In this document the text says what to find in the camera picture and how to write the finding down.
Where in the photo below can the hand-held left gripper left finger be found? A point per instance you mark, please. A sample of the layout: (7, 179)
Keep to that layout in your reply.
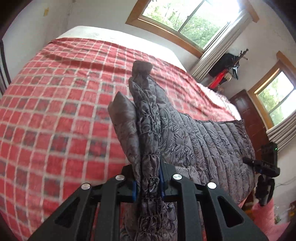
(134, 191)

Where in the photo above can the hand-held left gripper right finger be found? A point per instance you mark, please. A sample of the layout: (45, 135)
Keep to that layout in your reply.
(162, 187)

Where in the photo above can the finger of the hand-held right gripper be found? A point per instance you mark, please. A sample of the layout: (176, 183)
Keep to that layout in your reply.
(248, 161)

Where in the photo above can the gray quilted floral jacket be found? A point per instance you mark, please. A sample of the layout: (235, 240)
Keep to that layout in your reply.
(196, 150)

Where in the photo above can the white curtain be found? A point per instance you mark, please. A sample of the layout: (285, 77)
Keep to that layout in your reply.
(208, 62)
(284, 136)

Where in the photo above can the small wooden framed window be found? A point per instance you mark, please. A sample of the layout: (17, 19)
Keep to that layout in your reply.
(277, 99)

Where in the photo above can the red plaid blanket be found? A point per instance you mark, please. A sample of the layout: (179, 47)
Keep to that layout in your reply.
(57, 115)

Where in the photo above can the large wooden framed window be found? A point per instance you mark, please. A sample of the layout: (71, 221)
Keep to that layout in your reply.
(196, 25)

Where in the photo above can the black metal chair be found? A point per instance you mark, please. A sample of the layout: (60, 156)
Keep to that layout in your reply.
(7, 69)

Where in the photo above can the yellow wall outlet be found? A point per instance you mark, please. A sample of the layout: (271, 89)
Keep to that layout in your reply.
(46, 11)

